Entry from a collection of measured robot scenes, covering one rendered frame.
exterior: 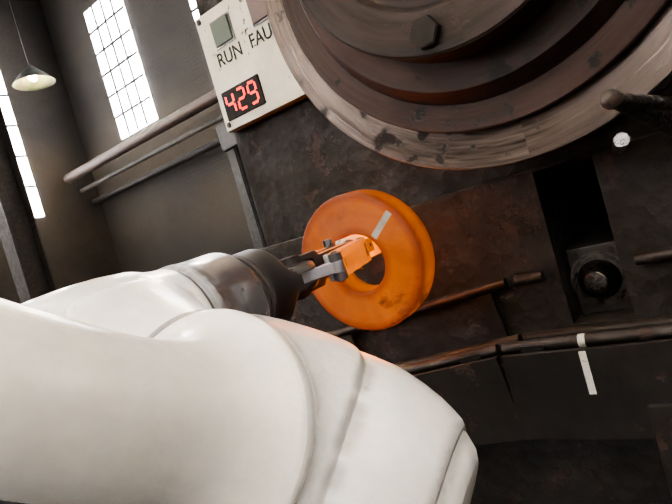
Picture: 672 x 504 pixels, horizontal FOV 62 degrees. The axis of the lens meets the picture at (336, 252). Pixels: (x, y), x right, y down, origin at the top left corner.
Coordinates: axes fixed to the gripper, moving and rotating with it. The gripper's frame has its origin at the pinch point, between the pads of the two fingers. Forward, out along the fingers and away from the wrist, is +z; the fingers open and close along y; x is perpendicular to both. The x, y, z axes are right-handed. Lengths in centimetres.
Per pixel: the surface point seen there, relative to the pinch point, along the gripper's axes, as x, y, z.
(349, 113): 13.9, 3.4, 0.5
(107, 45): 410, -808, 628
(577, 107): 6.7, 24.9, 0.0
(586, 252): -8.0, 19.5, 12.5
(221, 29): 35.3, -21.5, 14.3
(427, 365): -14.1, 4.1, -0.8
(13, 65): 439, -977, 544
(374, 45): 16.7, 12.7, -7.9
